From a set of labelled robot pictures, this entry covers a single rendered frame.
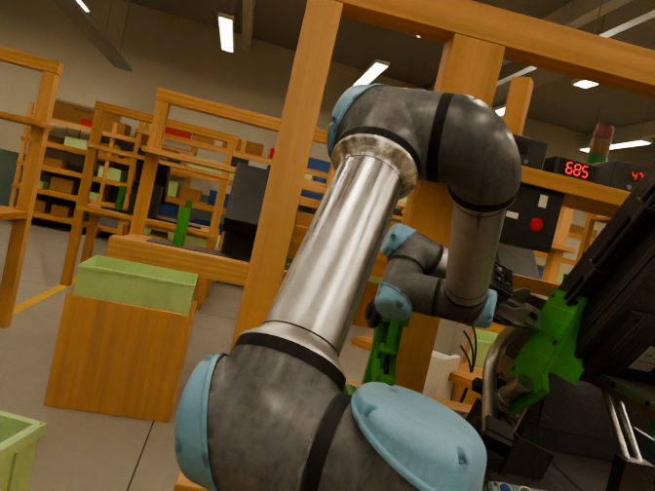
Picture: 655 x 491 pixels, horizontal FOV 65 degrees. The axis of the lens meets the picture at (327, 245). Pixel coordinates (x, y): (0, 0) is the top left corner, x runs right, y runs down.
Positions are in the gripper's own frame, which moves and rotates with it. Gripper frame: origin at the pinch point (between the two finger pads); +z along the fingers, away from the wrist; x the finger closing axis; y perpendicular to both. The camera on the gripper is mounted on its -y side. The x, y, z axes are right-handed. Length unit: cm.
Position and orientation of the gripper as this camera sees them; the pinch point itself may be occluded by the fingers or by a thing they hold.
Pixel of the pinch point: (524, 319)
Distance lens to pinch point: 118.8
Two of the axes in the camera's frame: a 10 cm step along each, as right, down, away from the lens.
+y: 3.9, -5.8, -7.2
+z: 8.8, 4.7, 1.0
